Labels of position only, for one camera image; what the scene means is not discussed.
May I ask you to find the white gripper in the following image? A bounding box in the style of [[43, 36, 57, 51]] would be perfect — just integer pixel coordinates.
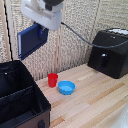
[[21, 0, 64, 38]]

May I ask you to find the black box with handle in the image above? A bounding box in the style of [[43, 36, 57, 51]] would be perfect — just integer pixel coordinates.
[[87, 29, 128, 80]]

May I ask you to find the blue hardcover book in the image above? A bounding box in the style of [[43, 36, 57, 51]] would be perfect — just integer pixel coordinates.
[[17, 22, 50, 61]]

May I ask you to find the woven folding screen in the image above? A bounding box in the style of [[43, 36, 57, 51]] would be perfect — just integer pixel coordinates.
[[0, 0, 128, 82]]

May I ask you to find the black cable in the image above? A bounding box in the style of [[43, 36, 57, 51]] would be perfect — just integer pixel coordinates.
[[60, 21, 128, 50]]

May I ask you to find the red plastic cup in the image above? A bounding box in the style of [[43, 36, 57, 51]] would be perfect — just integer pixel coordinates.
[[47, 72, 59, 89]]

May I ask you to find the white item on black box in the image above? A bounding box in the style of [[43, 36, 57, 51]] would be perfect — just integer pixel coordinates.
[[109, 27, 128, 35]]

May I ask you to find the black open storage case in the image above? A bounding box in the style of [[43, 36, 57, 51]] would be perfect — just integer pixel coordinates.
[[0, 59, 52, 128]]

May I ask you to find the blue plastic bowl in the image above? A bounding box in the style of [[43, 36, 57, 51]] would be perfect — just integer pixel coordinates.
[[57, 80, 77, 96]]

